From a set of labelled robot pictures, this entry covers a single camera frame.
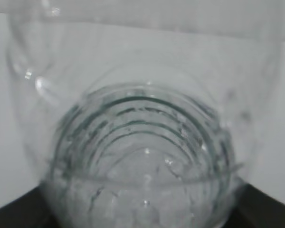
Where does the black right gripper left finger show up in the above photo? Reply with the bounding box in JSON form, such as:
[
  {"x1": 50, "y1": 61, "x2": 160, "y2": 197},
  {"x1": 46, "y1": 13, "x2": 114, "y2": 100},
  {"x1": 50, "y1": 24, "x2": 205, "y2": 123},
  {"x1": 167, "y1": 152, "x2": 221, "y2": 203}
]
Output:
[{"x1": 0, "y1": 187, "x2": 59, "y2": 228}]

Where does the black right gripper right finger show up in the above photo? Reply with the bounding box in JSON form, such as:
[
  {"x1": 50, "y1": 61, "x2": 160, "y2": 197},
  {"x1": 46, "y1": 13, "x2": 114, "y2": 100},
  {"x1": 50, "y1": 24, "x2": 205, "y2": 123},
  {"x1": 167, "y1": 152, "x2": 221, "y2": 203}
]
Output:
[{"x1": 224, "y1": 184, "x2": 285, "y2": 228}]

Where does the clear green-label water bottle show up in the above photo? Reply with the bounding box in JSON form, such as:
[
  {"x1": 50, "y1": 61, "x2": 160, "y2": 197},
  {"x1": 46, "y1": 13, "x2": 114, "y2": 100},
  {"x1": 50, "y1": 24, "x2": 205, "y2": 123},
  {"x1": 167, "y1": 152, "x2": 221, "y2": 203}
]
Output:
[{"x1": 7, "y1": 0, "x2": 282, "y2": 228}]

